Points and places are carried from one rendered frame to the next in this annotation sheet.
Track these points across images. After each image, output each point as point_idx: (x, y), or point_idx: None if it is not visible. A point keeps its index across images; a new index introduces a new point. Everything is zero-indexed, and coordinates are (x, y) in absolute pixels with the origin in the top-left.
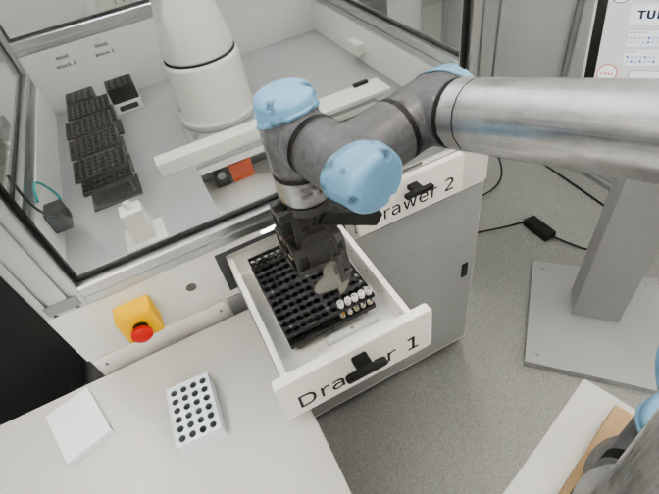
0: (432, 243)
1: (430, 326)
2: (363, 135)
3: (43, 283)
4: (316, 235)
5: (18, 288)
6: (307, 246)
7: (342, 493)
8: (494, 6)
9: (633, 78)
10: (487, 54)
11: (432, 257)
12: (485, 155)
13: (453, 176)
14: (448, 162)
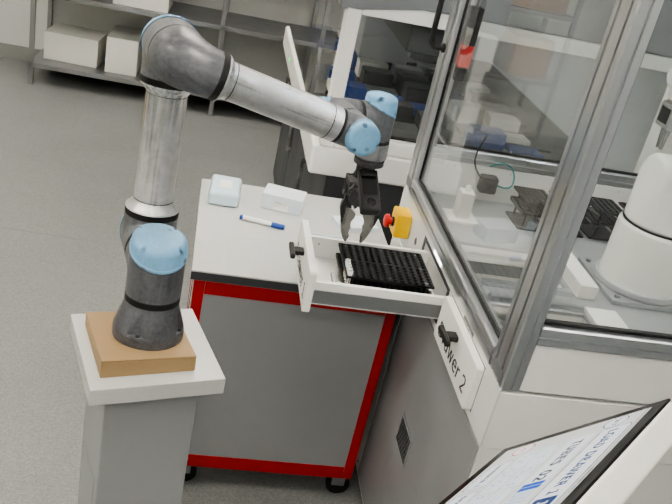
0: (442, 449)
1: (306, 291)
2: (335, 101)
3: (414, 162)
4: (355, 180)
5: (413, 154)
6: (349, 176)
7: (244, 273)
8: (539, 253)
9: (272, 79)
10: (523, 295)
11: (436, 468)
12: (488, 413)
13: (466, 381)
14: (470, 357)
